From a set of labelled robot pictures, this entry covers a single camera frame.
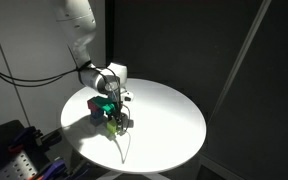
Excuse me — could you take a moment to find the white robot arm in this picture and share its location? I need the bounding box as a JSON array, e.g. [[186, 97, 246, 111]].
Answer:
[[50, 0, 132, 132]]

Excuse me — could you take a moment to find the blue block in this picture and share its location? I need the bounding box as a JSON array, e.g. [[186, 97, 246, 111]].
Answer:
[[91, 109, 104, 119]]

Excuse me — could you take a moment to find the round white table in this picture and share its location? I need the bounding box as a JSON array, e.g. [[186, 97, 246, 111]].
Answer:
[[61, 78, 206, 180]]

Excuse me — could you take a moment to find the green block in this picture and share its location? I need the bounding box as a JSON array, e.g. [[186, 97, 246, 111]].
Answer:
[[106, 120, 117, 133]]

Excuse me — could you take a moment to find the purple orange clamp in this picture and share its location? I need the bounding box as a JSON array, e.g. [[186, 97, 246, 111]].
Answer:
[[8, 126, 43, 153]]

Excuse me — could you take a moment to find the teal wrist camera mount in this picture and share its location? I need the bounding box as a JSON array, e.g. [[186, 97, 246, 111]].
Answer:
[[93, 96, 116, 114]]

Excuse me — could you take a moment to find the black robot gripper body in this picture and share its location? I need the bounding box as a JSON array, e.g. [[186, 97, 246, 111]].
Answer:
[[113, 103, 131, 129]]

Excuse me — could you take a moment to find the perforated metal board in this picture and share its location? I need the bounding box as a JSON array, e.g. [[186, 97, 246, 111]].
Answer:
[[0, 151, 37, 180]]

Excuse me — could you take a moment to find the pink block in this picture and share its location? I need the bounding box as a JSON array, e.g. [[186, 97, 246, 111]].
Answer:
[[87, 99, 99, 111]]

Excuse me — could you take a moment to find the blue orange clamp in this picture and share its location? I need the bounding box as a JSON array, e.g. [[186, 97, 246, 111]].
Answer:
[[28, 159, 66, 180]]

